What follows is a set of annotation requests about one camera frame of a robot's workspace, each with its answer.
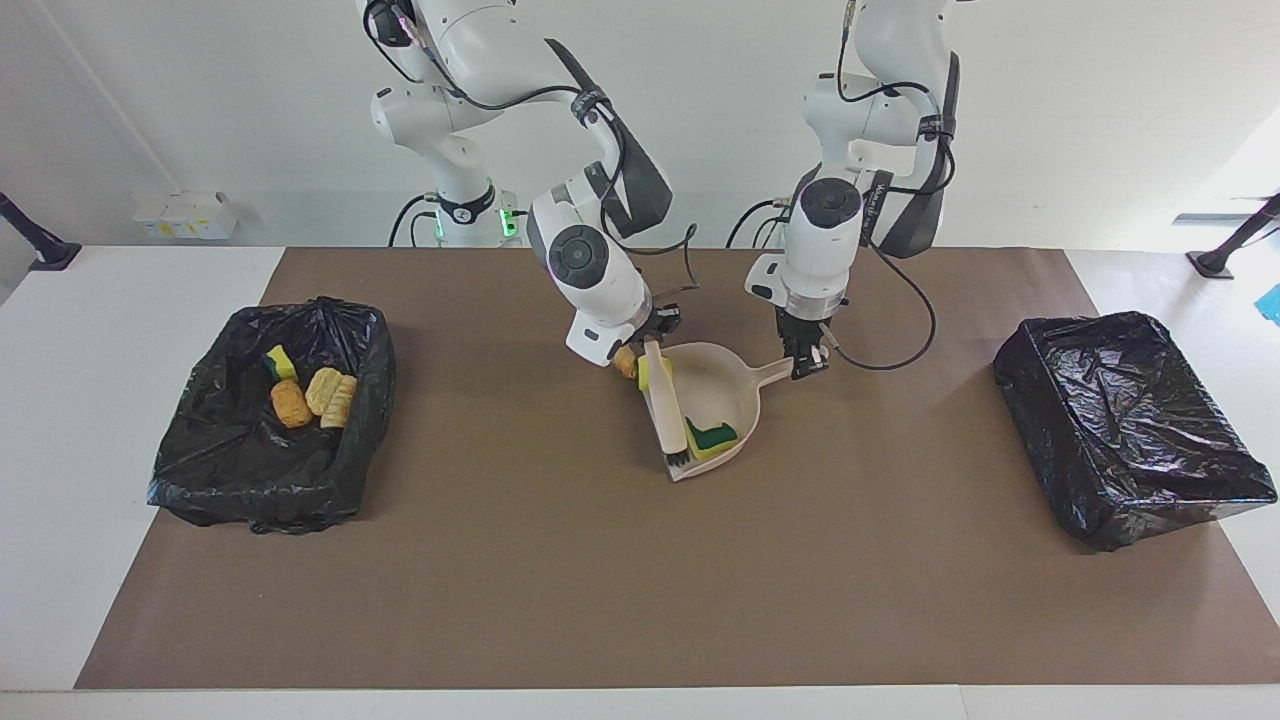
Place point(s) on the striped cream orange bread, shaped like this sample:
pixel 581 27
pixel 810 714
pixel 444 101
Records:
pixel 343 405

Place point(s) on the brown table mat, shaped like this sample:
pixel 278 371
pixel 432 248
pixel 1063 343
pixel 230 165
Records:
pixel 600 650

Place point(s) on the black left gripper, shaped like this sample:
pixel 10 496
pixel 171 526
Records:
pixel 803 330

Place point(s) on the orange brown nugget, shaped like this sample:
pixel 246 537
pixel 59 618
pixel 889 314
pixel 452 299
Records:
pixel 290 405

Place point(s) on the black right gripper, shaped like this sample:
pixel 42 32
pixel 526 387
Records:
pixel 662 322

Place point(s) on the yellow green sponge piece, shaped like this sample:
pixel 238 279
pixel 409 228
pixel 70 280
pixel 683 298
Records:
pixel 661 372
pixel 282 362
pixel 712 438

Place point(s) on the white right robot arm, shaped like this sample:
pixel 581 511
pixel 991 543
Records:
pixel 590 270

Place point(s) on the pale yellow scrap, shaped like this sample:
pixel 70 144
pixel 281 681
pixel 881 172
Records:
pixel 626 362
pixel 322 388

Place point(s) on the white power strip box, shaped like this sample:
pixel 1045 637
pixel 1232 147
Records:
pixel 185 215

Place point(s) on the beige plastic dustpan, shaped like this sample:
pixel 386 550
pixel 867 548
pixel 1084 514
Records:
pixel 725 385

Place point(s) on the cyan object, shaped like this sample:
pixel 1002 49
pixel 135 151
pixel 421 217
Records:
pixel 1272 305

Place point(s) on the beige hand brush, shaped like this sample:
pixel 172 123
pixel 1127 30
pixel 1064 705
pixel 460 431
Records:
pixel 668 410

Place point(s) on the bin with black bag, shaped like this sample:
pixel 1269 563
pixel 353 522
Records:
pixel 1130 430
pixel 230 460

